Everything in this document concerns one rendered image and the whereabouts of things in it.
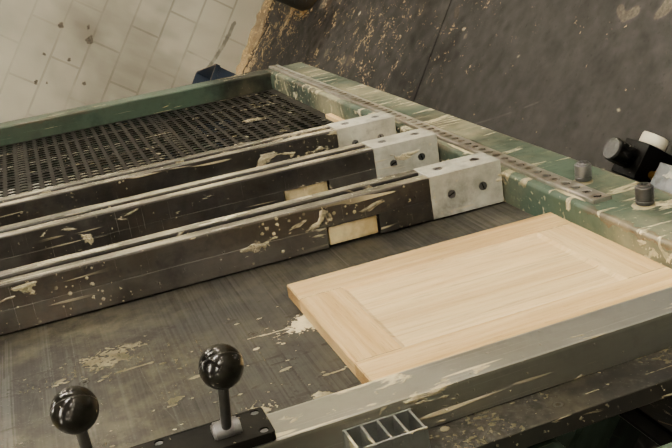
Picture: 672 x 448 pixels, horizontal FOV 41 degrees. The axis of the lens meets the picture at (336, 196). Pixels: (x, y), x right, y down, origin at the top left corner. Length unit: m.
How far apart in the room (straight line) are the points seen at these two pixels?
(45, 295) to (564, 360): 0.71
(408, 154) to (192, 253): 0.50
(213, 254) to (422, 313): 0.36
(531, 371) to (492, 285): 0.23
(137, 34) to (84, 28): 0.35
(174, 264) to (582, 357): 0.61
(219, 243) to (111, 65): 4.98
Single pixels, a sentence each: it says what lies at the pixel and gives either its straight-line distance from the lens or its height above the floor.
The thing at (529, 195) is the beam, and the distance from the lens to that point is 1.41.
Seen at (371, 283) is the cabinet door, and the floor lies 1.14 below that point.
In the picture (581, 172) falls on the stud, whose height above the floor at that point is 0.87.
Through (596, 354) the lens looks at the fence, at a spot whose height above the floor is 1.05.
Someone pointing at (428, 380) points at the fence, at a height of 1.21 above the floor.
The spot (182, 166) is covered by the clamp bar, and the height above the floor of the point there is 1.28.
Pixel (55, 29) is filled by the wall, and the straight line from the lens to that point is 6.22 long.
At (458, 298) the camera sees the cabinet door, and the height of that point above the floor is 1.09.
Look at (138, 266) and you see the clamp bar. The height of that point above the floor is 1.39.
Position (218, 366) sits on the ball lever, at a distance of 0.75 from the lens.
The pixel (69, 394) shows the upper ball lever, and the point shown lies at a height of 1.54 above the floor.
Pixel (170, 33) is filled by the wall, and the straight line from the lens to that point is 6.35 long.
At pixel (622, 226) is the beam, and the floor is 0.91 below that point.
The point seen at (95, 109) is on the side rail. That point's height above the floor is 1.33.
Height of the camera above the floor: 1.70
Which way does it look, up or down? 24 degrees down
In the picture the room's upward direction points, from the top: 68 degrees counter-clockwise
